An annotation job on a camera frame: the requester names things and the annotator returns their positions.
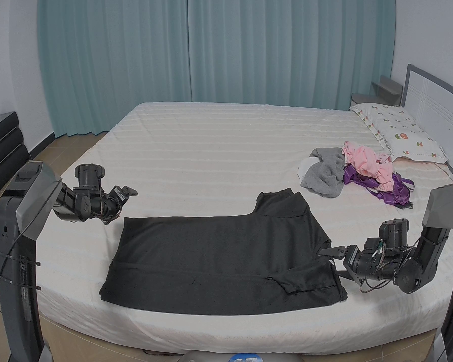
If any bed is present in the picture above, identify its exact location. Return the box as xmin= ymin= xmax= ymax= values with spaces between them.
xmin=33 ymin=63 xmax=453 ymax=355

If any black T-shirt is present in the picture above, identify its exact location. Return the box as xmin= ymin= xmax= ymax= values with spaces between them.
xmin=99 ymin=188 xmax=349 ymax=315

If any white printed pillow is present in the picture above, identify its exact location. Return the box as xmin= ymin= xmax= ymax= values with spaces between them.
xmin=349 ymin=103 xmax=449 ymax=164

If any purple garment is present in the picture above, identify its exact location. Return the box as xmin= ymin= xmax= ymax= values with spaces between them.
xmin=343 ymin=164 xmax=416 ymax=207

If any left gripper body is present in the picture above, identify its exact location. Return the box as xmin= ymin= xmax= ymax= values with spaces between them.
xmin=99 ymin=186 xmax=124 ymax=219

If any grey bedside table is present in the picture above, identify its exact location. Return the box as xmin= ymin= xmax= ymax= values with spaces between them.
xmin=351 ymin=75 xmax=404 ymax=106

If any pink garment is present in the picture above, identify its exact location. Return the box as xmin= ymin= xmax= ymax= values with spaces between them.
xmin=342 ymin=140 xmax=395 ymax=193

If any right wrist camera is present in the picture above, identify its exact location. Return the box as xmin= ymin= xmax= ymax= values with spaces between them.
xmin=363 ymin=237 xmax=383 ymax=256

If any blue-green curtain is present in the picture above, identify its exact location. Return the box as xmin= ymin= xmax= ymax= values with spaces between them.
xmin=37 ymin=0 xmax=191 ymax=137
xmin=187 ymin=0 xmax=397 ymax=110

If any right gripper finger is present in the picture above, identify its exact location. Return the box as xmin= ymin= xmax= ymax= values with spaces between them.
xmin=316 ymin=245 xmax=347 ymax=260

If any white garment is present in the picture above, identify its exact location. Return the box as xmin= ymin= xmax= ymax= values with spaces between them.
xmin=297 ymin=157 xmax=318 ymax=182

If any black chest of drawers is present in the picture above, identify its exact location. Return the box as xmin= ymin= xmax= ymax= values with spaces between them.
xmin=0 ymin=111 xmax=31 ymax=208

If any grey garment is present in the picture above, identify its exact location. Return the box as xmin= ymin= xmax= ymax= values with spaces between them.
xmin=300 ymin=147 xmax=347 ymax=198

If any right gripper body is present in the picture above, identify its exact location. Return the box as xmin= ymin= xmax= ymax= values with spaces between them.
xmin=343 ymin=244 xmax=381 ymax=283

